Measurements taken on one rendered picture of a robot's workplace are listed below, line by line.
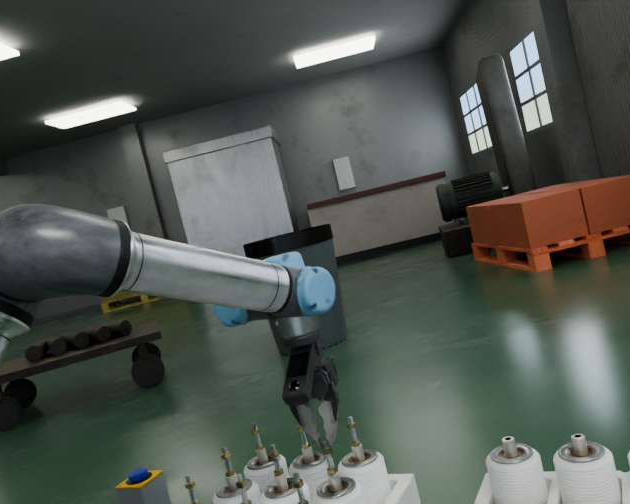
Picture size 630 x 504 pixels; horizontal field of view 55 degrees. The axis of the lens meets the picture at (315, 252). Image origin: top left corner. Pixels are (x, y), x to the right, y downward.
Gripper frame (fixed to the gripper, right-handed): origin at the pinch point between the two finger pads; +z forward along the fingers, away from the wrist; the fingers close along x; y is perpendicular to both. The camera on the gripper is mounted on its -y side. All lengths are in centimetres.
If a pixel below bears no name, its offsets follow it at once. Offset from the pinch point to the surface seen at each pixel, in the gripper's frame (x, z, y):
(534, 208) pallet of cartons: -69, -8, 341
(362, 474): -3.5, 10.6, 7.6
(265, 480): 19.3, 11.7, 12.3
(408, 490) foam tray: -10.4, 17.7, 13.3
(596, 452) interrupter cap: -46.0, 9.1, 2.6
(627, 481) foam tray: -50, 17, 6
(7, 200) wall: 781, -196, 831
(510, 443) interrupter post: -32.4, 6.9, 5.2
